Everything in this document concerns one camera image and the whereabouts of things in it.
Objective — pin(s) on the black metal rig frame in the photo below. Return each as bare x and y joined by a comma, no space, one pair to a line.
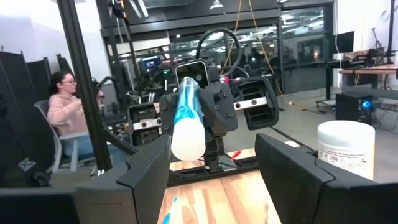
217,175

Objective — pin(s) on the white paper cup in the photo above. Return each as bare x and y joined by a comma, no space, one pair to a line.
345,146

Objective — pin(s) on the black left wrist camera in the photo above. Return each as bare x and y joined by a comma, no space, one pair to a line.
191,73

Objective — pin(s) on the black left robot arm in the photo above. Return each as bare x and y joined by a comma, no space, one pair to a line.
214,152

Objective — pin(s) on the wooden desk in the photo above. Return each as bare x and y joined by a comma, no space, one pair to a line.
370,70

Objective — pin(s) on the grey office chair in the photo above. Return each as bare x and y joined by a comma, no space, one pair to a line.
57,146

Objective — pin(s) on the small blue mouthwash bottle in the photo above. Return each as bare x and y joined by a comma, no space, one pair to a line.
188,140

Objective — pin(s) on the blue white toothbrush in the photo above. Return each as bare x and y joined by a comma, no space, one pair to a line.
166,219

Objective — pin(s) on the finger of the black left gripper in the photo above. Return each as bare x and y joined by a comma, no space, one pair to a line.
219,109
167,115

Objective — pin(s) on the black computer tower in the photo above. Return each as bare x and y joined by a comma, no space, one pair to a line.
351,107

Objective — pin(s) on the black partition panel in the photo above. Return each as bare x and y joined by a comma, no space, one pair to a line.
21,109

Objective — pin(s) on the black monitor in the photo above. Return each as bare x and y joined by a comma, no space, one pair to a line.
345,42

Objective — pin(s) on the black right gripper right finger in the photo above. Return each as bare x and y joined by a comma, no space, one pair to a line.
311,193

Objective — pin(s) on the small red clip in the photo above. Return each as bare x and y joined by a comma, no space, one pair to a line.
236,154

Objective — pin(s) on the person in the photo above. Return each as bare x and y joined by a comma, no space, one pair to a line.
65,112

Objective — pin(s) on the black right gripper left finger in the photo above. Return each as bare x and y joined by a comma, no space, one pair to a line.
124,193

